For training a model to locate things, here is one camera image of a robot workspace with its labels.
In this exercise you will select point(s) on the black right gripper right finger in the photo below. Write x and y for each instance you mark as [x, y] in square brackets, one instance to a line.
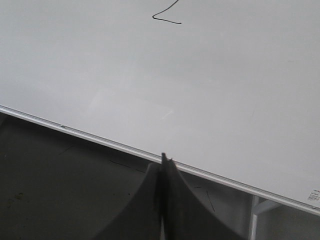
[184, 215]

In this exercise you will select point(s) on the large white whiteboard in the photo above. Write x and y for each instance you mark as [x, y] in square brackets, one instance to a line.
[229, 89]

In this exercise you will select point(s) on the grey metal whiteboard stand leg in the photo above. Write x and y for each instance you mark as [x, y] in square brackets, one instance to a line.
[258, 208]

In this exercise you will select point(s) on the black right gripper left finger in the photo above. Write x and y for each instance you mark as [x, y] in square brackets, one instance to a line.
[140, 219]

